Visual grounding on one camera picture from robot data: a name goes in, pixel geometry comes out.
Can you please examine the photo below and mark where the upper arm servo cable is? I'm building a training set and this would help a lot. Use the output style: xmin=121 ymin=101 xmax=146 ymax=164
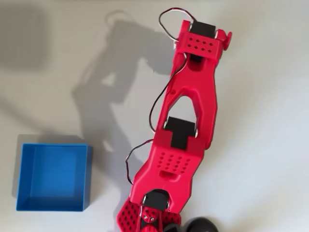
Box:
xmin=125 ymin=139 xmax=155 ymax=187

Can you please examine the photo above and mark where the forearm servo cable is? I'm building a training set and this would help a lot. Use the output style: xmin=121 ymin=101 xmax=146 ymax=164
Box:
xmin=149 ymin=53 xmax=189 ymax=134

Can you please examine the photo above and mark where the red perforated robot base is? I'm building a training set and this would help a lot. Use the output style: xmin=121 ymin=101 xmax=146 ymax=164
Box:
xmin=116 ymin=200 xmax=182 ymax=232

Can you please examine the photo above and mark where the blue plastic box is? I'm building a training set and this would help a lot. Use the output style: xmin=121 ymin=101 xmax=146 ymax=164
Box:
xmin=15 ymin=142 xmax=94 ymax=212

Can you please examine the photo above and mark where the black round object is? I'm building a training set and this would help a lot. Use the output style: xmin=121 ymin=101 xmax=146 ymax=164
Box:
xmin=184 ymin=217 xmax=219 ymax=232

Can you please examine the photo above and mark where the wrist servo cable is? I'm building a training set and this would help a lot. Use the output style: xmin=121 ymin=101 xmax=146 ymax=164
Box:
xmin=158 ymin=7 xmax=197 ymax=47

